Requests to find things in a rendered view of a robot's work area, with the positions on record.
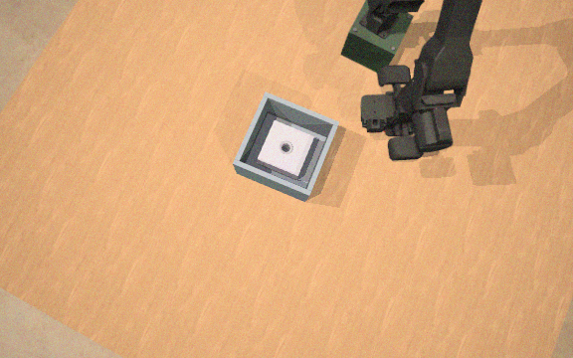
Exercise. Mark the white square plate with hole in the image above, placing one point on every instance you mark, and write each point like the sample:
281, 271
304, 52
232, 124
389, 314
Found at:
283, 137

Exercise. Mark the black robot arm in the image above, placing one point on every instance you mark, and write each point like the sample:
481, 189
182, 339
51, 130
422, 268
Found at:
444, 64

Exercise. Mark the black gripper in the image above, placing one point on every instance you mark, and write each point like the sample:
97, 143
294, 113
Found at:
402, 147

